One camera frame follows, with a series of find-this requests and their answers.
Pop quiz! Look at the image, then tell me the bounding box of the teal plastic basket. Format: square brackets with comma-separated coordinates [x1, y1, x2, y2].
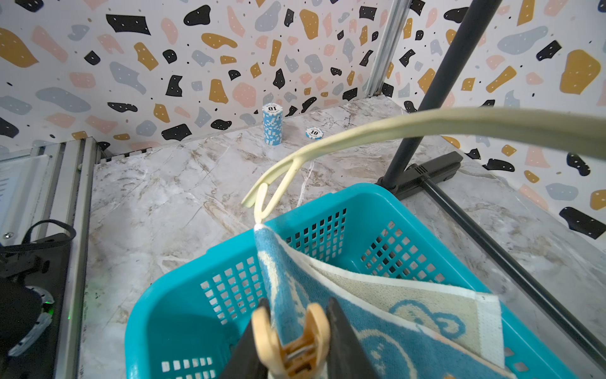
[126, 184, 572, 378]

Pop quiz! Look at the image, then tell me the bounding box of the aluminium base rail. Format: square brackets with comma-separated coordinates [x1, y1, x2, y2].
[1, 137, 102, 378]

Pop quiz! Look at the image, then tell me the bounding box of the large wooden hanger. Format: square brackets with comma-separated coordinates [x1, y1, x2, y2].
[241, 107, 605, 224]

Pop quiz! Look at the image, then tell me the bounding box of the single blue poker chip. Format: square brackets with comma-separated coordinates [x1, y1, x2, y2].
[306, 127, 324, 141]

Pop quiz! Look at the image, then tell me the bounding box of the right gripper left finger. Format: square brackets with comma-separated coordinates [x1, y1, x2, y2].
[219, 318, 268, 379]

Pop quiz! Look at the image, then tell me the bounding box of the teal jellyfish pattern towel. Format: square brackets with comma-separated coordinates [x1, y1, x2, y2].
[254, 224, 511, 378]

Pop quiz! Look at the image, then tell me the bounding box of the orange clothespin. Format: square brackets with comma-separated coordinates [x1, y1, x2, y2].
[250, 303, 331, 379]

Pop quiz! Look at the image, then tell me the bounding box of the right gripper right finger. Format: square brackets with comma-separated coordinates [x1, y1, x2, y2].
[326, 298, 379, 379]

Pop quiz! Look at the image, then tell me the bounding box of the blue poker chip stack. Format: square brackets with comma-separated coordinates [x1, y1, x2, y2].
[262, 103, 283, 146]

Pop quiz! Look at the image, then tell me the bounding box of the black clothes rack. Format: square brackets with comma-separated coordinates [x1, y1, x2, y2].
[379, 1, 605, 340]

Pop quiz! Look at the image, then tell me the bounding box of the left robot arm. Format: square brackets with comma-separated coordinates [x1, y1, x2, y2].
[1, 220, 77, 378]

